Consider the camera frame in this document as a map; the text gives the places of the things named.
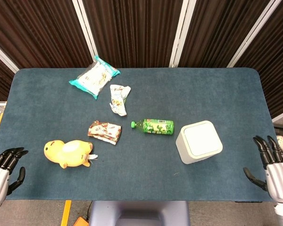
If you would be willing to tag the white lidded bin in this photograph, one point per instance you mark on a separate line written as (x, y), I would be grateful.
(200, 141)

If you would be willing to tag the crumpled white snack wrapper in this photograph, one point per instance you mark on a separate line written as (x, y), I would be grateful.
(119, 100)

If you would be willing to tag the yellow floor tape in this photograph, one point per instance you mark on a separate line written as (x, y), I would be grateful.
(66, 213)

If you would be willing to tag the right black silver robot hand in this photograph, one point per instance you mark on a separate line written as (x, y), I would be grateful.
(279, 181)

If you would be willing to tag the red white flattened wrapper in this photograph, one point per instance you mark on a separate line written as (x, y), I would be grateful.
(105, 131)

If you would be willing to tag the blue felt table mat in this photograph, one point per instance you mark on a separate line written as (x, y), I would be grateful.
(141, 169)

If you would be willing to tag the teal clear snack bag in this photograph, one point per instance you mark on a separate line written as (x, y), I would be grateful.
(94, 78)

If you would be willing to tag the green plastic tea bottle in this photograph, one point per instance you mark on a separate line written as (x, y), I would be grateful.
(158, 127)

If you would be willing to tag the yellow plush toy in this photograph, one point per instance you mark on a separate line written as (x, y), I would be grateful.
(68, 153)

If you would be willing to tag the orange box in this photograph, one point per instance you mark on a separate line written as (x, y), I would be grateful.
(81, 221)

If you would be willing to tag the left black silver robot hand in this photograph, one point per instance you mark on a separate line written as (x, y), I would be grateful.
(0, 175)

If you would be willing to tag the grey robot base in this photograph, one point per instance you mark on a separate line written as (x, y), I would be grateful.
(139, 213)

